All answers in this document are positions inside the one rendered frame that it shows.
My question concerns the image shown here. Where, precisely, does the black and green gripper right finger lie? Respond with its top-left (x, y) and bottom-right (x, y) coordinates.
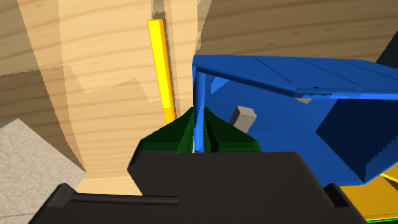
top-left (203, 107), bottom-right (262, 153)

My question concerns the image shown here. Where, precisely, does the blue bin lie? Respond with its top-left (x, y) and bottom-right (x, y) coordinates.
top-left (192, 55), bottom-right (398, 187)

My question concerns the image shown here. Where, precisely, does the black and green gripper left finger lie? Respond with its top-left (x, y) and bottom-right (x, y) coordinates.
top-left (134, 107), bottom-right (194, 153)

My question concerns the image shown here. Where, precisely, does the grey metal shelf rack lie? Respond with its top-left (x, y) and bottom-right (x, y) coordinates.
top-left (375, 31), bottom-right (398, 69)

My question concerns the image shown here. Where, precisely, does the yellow open bin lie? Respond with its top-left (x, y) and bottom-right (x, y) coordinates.
top-left (340, 163), bottom-right (398, 220)

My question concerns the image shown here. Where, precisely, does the yellow bar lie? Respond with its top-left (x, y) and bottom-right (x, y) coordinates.
top-left (147, 19), bottom-right (175, 125)

